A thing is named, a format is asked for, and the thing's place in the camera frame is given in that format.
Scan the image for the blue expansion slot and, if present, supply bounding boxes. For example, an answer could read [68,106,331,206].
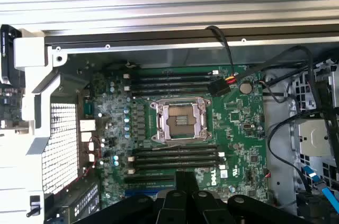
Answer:
[124,189,161,199]

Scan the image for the long black expansion slot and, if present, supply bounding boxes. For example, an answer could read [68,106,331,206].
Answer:
[123,175,176,185]

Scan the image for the green Dell motherboard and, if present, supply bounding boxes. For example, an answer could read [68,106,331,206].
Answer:
[88,64,270,210]

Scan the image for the silver metal socket cover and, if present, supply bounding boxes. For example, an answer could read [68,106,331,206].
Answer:
[158,101,208,140]

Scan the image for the CPU socket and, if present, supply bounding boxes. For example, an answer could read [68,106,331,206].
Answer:
[149,96,212,144]

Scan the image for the silver coin cell battery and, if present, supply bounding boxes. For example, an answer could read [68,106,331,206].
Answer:
[239,82,252,95]

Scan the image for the grey metal disk bay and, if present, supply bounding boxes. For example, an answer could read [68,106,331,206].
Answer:
[288,58,339,201]

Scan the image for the grey metal PC case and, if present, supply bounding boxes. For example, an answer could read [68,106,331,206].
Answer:
[31,24,339,224]

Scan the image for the dark circuit board card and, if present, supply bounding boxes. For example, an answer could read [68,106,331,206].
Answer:
[0,85,26,123]

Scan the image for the thick black wire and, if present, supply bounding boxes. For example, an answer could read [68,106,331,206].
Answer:
[266,109,339,194]

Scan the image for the blue flat disk wire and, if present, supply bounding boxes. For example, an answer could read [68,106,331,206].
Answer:
[300,165,335,204]

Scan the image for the black power wire with connector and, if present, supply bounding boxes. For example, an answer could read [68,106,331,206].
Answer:
[205,24,318,111]

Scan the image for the silver metal bracket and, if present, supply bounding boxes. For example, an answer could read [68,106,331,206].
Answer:
[298,120,335,157]

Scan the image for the black flat wire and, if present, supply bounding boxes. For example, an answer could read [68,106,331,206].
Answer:
[313,69,338,140]

